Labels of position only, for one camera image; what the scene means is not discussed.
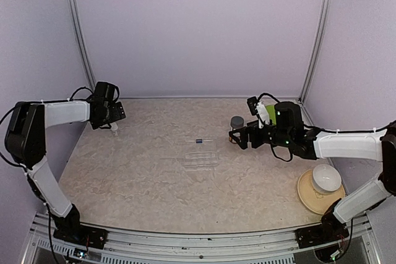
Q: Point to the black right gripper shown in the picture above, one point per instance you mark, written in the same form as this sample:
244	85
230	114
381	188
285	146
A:
252	128

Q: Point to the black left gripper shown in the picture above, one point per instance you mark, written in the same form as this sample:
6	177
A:
96	123

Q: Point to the orange grey-capped pill bottle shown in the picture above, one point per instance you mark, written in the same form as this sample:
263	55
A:
236	122

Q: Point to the small white-capped pill bottle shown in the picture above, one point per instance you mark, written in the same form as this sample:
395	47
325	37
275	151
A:
114	128

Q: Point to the clear plastic pill organizer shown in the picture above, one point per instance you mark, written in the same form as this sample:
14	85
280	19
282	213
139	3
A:
194	153

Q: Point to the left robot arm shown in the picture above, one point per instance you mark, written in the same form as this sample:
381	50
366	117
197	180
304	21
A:
25	138

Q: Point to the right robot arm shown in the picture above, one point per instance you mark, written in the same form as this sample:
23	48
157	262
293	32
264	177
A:
311	143

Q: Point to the green plate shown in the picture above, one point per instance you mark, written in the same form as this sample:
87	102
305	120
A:
270	118

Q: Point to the white bowl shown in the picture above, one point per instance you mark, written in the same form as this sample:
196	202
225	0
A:
326	179

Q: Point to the beige plate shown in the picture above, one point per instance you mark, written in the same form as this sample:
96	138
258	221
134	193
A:
314	201

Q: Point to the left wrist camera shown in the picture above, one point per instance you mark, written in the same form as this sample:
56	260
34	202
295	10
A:
116	112

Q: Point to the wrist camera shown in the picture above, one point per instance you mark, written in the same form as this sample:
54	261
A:
258	109
116	112

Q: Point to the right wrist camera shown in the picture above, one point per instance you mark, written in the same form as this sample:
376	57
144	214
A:
258	109

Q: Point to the left aluminium frame post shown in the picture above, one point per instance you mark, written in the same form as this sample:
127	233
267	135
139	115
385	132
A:
81	44

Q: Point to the aluminium frame post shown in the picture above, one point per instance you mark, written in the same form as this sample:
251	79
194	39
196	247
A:
81	44
319	36

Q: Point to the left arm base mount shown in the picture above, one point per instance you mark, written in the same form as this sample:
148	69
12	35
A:
87	236

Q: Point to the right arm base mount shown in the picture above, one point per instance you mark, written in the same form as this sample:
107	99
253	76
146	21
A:
328	230

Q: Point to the front aluminium rail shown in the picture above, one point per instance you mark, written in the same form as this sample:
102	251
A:
132	246

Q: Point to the right aluminium frame post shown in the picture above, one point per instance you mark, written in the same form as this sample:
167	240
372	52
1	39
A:
319	36

